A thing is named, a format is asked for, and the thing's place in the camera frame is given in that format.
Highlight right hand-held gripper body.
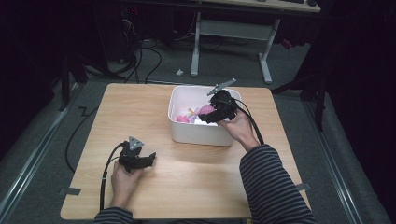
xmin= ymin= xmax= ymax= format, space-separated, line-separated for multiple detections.
xmin=206 ymin=77 xmax=241 ymax=123

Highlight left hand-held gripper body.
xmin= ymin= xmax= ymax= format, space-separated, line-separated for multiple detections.
xmin=118 ymin=135 xmax=146 ymax=174

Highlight white plastic bin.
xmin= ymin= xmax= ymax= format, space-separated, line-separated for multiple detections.
xmin=167 ymin=84 xmax=243 ymax=147

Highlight person's right hand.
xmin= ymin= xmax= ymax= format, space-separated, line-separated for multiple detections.
xmin=217 ymin=108 xmax=262 ymax=153

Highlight person's left hand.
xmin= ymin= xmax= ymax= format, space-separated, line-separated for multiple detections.
xmin=109 ymin=160 xmax=145 ymax=210

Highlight desk with grey metal legs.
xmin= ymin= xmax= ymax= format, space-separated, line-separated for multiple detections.
xmin=190 ymin=0 xmax=322 ymax=85

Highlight dark metal stand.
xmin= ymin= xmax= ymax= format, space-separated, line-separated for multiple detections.
xmin=270 ymin=69 xmax=329 ymax=133
xmin=58 ymin=50 xmax=90 ymax=112

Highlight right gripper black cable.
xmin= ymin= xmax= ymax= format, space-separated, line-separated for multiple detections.
xmin=233 ymin=98 xmax=265 ymax=146

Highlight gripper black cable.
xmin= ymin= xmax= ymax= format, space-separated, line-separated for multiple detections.
xmin=233 ymin=98 xmax=265 ymax=146
xmin=98 ymin=142 xmax=126 ymax=213

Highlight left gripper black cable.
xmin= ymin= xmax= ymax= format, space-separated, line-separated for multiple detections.
xmin=98 ymin=142 xmax=126 ymax=213

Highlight black floor cable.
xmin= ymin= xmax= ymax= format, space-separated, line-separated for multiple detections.
xmin=64 ymin=105 xmax=101 ymax=174

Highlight bundle of black cables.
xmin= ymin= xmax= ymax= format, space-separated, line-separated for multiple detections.
xmin=120 ymin=18 xmax=163 ymax=85

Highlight metal floor rail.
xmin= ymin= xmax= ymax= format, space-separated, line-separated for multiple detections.
xmin=0 ymin=106 xmax=70 ymax=217
xmin=303 ymin=101 xmax=363 ymax=224

